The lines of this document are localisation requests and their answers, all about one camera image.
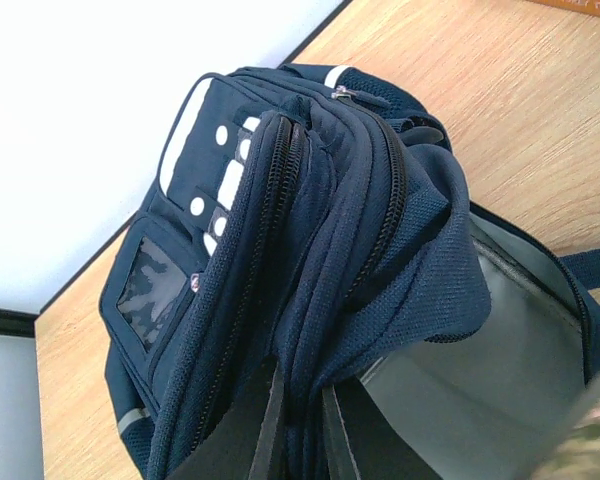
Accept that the navy blue student backpack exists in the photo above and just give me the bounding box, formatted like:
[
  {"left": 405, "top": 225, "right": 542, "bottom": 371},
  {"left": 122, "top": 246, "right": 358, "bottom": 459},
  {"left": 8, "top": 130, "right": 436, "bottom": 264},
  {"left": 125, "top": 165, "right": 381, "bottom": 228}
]
[{"left": 99, "top": 64, "right": 600, "bottom": 479}]

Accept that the orange Treehouse book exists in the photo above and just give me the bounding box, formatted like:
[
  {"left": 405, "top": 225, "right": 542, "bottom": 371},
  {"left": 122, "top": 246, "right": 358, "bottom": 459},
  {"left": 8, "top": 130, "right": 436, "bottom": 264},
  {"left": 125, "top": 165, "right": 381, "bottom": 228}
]
[{"left": 532, "top": 0, "right": 600, "bottom": 17}]

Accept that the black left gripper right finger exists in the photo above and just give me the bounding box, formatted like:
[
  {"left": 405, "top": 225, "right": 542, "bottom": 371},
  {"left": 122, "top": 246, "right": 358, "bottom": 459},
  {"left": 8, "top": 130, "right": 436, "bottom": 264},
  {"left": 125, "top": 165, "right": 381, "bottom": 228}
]
[{"left": 322, "top": 384, "right": 430, "bottom": 480}]

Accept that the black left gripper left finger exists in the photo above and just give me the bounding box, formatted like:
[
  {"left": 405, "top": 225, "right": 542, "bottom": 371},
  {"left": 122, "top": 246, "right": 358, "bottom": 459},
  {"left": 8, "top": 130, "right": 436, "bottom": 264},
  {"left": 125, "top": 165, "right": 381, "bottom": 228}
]
[{"left": 169, "top": 359, "right": 284, "bottom": 480}]

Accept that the pink Taming of Shrew book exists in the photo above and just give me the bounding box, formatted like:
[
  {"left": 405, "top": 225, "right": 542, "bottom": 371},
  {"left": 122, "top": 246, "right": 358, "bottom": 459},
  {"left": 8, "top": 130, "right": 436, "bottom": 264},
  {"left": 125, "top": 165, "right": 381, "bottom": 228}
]
[{"left": 515, "top": 372, "right": 600, "bottom": 479}]

